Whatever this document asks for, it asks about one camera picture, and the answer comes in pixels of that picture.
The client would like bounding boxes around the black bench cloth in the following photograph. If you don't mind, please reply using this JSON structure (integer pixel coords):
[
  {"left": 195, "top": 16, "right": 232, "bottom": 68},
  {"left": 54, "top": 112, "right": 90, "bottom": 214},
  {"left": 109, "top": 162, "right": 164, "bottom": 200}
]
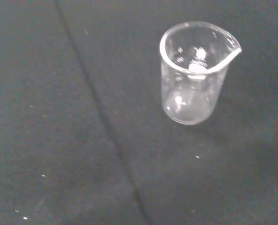
[{"left": 0, "top": 0, "right": 278, "bottom": 225}]

